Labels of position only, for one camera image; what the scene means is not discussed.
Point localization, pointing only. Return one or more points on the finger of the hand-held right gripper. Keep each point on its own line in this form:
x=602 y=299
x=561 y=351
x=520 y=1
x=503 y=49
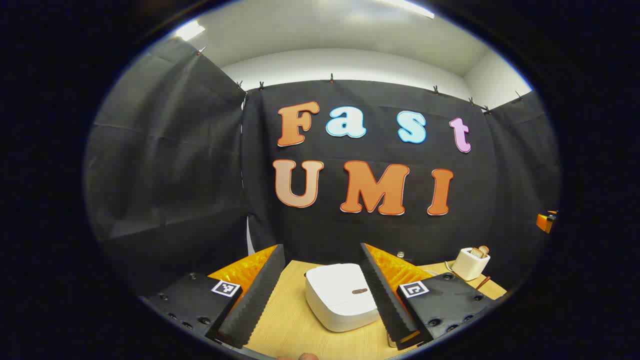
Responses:
x=544 y=222

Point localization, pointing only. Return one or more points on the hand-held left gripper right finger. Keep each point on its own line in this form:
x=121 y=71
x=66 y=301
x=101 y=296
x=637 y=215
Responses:
x=385 y=300

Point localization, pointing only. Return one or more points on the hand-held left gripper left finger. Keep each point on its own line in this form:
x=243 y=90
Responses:
x=252 y=300

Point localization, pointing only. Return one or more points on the white rice cooker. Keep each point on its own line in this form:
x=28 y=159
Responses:
x=335 y=300

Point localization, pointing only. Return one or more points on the brown wooden spoon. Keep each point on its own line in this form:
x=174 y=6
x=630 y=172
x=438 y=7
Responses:
x=483 y=283

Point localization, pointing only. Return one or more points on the toast slice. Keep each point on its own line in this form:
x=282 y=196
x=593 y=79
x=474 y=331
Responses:
x=477 y=252
x=484 y=249

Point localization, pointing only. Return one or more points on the white toaster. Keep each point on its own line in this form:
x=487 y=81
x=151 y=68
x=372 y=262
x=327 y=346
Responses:
x=467 y=265

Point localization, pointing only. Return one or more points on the black backdrop cloth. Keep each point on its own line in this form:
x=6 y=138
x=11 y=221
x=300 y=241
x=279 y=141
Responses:
x=190 y=175

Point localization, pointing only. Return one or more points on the ceiling light panel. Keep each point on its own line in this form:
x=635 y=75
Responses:
x=190 y=30

